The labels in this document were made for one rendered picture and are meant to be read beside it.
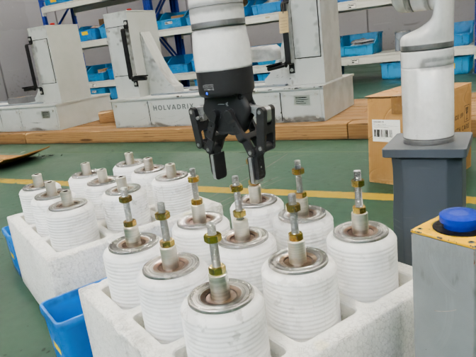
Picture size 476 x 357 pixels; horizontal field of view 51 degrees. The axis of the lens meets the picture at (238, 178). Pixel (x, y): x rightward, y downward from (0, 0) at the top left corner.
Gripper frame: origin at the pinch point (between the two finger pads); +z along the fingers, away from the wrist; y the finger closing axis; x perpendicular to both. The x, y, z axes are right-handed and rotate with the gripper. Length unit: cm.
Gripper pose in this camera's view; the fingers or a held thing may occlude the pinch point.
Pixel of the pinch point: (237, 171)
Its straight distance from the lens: 68.8
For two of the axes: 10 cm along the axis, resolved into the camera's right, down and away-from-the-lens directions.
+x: 6.5, -2.8, 7.0
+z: 1.2, 9.5, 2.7
